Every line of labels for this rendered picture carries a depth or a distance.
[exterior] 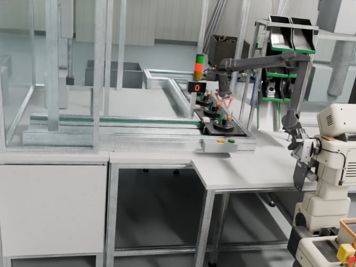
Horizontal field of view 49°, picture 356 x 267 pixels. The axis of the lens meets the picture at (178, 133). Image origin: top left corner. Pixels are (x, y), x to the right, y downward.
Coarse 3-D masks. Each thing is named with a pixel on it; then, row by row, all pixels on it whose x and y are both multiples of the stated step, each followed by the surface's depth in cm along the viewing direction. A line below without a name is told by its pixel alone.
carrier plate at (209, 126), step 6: (210, 120) 267; (204, 126) 259; (210, 126) 256; (234, 126) 261; (210, 132) 246; (216, 132) 247; (222, 132) 248; (228, 132) 249; (234, 132) 251; (240, 132) 252
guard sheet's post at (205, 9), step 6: (204, 0) 236; (204, 6) 238; (204, 12) 240; (204, 18) 241; (204, 24) 242; (204, 30) 244; (198, 42) 247; (198, 48) 248; (192, 96) 260; (192, 102) 262; (192, 108) 264; (192, 114) 265
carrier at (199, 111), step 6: (210, 102) 282; (198, 108) 286; (204, 108) 290; (210, 108) 283; (198, 114) 275; (204, 114) 277; (210, 114) 275; (216, 114) 274; (222, 114) 281; (228, 114) 282
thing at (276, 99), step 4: (264, 68) 264; (264, 72) 266; (260, 80) 256; (264, 80) 262; (276, 80) 263; (280, 80) 254; (260, 84) 255; (264, 84) 259; (276, 84) 260; (280, 84) 254; (260, 88) 254; (264, 88) 256; (276, 88) 257; (280, 88) 254; (260, 92) 253; (264, 92) 254; (276, 92) 255; (280, 92) 252; (264, 96) 251; (276, 96) 252; (280, 96) 251; (264, 100) 248; (268, 100) 248; (272, 100) 248; (276, 100) 248; (280, 100) 248
